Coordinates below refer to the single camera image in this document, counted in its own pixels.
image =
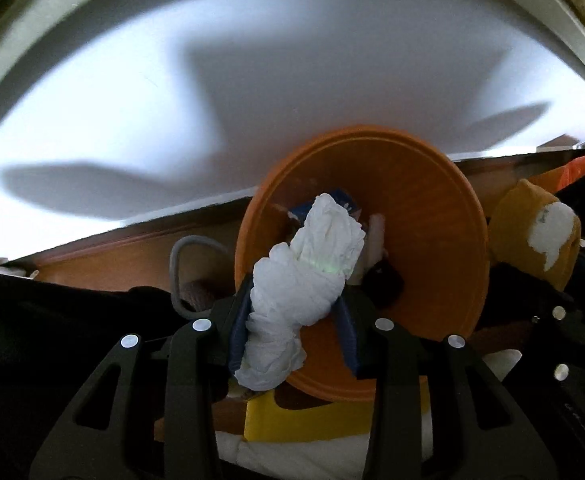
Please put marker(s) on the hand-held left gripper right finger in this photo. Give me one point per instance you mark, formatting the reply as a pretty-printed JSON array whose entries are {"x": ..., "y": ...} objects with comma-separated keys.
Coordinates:
[{"x": 348, "y": 345}]

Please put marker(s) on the yellow box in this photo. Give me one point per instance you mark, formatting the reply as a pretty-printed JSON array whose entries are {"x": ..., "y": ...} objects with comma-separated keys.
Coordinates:
[{"x": 297, "y": 417}]

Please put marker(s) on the blue box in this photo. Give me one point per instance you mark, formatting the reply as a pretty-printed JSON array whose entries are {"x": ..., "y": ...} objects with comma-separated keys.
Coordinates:
[{"x": 345, "y": 200}]

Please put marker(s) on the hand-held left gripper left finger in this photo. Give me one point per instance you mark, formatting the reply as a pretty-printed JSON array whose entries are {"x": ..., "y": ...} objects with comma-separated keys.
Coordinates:
[{"x": 236, "y": 330}]

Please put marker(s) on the orange plastic bin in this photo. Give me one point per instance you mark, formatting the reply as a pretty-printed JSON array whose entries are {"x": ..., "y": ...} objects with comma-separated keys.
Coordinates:
[{"x": 422, "y": 220}]

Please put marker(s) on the dark cloth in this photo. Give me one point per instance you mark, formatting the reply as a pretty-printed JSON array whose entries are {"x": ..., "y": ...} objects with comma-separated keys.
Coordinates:
[{"x": 47, "y": 320}]

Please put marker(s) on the white tissue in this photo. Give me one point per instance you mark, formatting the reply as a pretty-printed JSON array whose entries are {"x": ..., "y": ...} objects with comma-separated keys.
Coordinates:
[{"x": 302, "y": 280}]

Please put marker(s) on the pale paper scrap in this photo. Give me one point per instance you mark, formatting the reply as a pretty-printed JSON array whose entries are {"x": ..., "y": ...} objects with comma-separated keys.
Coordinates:
[{"x": 375, "y": 240}]

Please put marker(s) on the black scrap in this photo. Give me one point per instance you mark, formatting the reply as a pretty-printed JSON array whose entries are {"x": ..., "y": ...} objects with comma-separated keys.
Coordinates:
[{"x": 385, "y": 285}]

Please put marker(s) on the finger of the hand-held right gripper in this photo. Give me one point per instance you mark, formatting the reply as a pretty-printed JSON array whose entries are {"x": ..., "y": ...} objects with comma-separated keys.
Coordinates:
[{"x": 517, "y": 295}]

